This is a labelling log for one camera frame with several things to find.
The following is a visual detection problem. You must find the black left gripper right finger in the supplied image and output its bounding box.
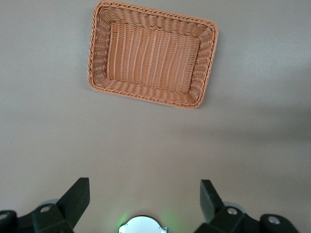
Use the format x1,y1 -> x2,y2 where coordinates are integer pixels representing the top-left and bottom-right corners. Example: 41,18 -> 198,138
195,179 -> 298,233

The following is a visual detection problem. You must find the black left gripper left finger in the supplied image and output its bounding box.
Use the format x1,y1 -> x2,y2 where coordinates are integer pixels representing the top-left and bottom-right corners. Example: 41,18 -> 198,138
0,177 -> 91,233

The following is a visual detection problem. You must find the brown wicker basket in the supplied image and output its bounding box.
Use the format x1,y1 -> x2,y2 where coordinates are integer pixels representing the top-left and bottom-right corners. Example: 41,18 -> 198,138
86,0 -> 220,110

